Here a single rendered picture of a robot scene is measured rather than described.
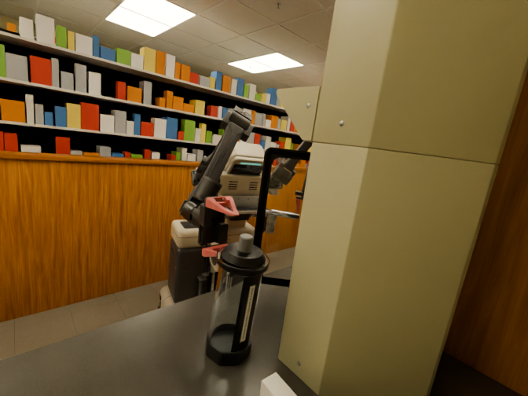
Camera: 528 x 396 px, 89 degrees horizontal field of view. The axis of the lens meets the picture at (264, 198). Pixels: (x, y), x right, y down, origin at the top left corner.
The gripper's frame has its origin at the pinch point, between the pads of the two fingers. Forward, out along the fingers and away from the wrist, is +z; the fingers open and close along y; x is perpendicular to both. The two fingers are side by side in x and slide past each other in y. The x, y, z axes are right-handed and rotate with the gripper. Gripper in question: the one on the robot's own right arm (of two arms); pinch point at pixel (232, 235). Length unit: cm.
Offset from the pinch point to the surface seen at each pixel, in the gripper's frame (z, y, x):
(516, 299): 44, -5, 44
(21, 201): -181, -38, -37
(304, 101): 8.6, 29.0, 7.2
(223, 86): -238, 73, 142
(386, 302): 29.1, -3.7, 13.0
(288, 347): 15.1, -20.6, 6.4
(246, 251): 6.8, -0.5, -1.2
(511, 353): 46, -17, 44
